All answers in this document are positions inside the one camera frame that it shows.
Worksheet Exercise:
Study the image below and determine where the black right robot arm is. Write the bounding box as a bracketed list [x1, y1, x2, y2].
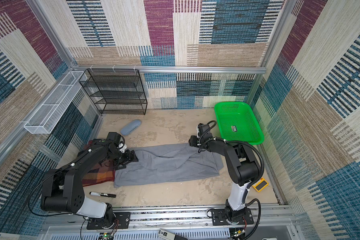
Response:
[189, 121, 265, 225]

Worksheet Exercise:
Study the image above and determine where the maroon folded shirt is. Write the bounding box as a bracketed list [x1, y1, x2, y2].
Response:
[80, 139, 116, 187]

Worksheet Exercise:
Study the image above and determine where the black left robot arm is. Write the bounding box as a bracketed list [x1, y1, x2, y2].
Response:
[41, 132, 138, 229]

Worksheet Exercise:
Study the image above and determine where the green plastic basket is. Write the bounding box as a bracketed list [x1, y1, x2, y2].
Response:
[214, 102, 265, 146]

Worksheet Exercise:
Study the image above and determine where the blue fabric glasses case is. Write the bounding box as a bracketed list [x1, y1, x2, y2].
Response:
[120, 120, 142, 136]

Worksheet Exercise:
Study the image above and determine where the grey long sleeve shirt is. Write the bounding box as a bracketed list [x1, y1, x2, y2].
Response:
[114, 143, 224, 189]

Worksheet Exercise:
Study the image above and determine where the white wire mesh basket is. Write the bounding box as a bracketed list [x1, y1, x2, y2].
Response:
[24, 71, 84, 135]

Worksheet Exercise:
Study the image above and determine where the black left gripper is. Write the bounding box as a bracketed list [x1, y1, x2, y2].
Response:
[108, 149, 139, 170]

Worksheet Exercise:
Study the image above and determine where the black wire mesh shelf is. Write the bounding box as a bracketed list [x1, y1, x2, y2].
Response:
[79, 69, 148, 115]

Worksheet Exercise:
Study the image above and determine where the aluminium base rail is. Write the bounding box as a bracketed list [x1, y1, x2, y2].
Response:
[38, 204, 304, 240]

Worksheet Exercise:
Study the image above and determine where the yellow calculator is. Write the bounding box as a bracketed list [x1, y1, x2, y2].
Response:
[252, 178, 269, 192]

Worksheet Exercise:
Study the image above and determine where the multicolour patchwork folded shirt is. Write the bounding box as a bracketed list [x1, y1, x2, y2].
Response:
[82, 139, 116, 187]

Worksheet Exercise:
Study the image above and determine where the black marker pen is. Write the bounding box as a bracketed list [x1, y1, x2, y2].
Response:
[90, 192, 117, 198]

